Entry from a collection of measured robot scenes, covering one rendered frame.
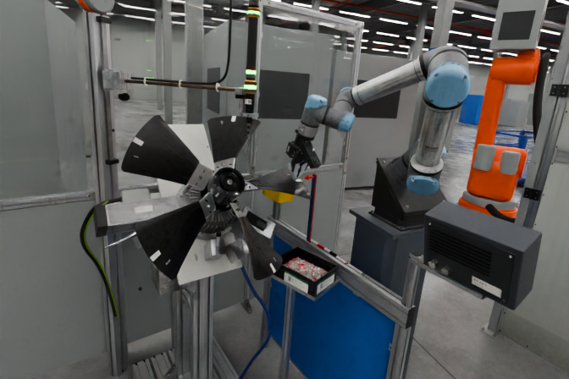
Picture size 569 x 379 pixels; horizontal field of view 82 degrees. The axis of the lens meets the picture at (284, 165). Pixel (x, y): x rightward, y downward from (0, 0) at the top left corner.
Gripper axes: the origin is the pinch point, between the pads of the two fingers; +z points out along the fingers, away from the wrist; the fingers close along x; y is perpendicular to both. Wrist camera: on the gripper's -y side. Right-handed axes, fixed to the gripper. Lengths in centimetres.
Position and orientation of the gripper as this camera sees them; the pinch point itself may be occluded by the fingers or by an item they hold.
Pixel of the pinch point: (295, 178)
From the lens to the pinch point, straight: 137.4
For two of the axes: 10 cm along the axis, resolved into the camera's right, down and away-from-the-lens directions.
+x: -8.2, 0.8, -5.7
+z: -2.5, 8.5, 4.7
